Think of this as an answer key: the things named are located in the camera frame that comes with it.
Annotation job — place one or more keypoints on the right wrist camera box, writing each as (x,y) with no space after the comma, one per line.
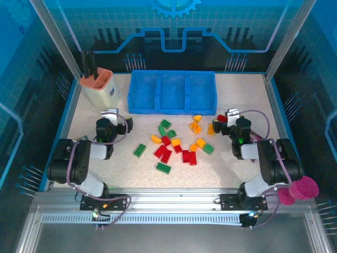
(233,116)

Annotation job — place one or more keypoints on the pink plastic cup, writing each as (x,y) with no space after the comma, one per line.
(302,188)

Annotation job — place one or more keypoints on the long green lego brick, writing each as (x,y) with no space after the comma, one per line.
(139,150)
(163,167)

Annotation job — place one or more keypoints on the red lego brick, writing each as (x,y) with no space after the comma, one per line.
(166,156)
(166,140)
(178,149)
(161,151)
(193,158)
(186,156)
(222,118)

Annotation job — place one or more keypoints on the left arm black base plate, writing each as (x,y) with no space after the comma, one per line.
(118,201)

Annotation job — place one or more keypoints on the aluminium mounting rail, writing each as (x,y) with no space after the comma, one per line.
(171,200)

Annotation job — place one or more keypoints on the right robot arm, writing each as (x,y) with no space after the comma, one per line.
(276,163)

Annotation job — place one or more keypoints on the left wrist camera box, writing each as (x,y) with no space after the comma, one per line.
(110,116)

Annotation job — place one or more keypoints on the purple snack packet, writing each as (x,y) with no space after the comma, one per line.
(255,137)

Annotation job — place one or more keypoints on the blue three-compartment bin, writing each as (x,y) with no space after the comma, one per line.
(171,110)

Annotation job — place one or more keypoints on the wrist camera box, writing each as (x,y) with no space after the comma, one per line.
(233,116)
(110,116)

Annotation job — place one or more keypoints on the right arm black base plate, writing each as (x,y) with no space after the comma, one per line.
(227,201)

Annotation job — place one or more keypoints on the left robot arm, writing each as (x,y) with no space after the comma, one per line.
(76,163)

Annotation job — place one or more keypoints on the cream holder with orange top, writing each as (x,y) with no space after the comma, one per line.
(105,95)

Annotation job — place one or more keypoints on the green yellow snack packet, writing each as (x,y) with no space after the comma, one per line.
(84,137)

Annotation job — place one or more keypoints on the aluminium table side rail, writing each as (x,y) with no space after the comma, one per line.
(278,118)

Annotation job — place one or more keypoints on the aluminium frame post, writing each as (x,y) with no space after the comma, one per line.
(55,34)
(291,34)

